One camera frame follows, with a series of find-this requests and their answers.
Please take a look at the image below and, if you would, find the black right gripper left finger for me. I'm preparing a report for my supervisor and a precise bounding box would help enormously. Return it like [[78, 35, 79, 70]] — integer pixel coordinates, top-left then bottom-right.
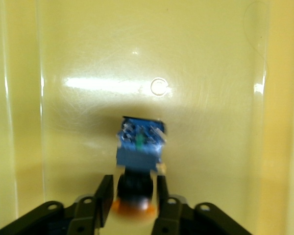
[[0, 174, 115, 235]]

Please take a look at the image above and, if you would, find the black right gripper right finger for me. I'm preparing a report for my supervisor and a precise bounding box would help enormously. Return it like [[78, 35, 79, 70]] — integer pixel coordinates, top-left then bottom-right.
[[150, 175, 253, 235]]

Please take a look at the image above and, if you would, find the yellow push button switch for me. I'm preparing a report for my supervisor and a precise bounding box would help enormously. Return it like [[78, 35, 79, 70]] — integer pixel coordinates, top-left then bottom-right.
[[111, 116, 169, 217]]

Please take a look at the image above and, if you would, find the yellow plastic tray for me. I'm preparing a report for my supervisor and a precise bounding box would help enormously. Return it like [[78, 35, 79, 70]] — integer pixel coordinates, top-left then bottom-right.
[[0, 0, 294, 235]]

